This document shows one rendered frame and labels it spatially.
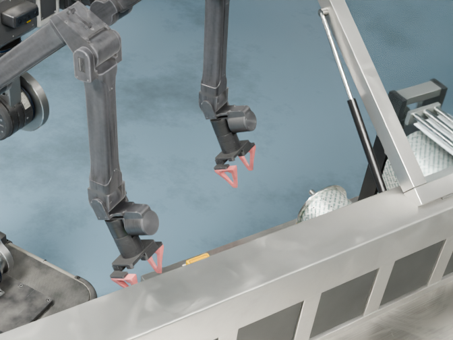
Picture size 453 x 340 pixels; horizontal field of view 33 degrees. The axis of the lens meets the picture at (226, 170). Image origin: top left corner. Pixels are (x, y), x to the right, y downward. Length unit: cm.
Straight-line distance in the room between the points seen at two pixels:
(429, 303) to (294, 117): 304
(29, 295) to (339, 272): 189
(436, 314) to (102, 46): 80
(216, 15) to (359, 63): 75
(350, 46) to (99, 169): 67
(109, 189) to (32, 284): 131
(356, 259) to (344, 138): 313
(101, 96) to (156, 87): 290
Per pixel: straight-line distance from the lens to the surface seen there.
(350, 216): 119
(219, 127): 210
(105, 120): 160
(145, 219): 171
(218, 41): 198
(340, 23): 129
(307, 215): 176
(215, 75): 203
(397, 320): 136
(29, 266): 303
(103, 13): 213
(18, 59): 168
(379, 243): 118
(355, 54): 128
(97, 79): 155
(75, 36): 152
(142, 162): 389
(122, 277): 179
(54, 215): 359
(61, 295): 292
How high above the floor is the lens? 242
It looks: 39 degrees down
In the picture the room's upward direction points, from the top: 8 degrees clockwise
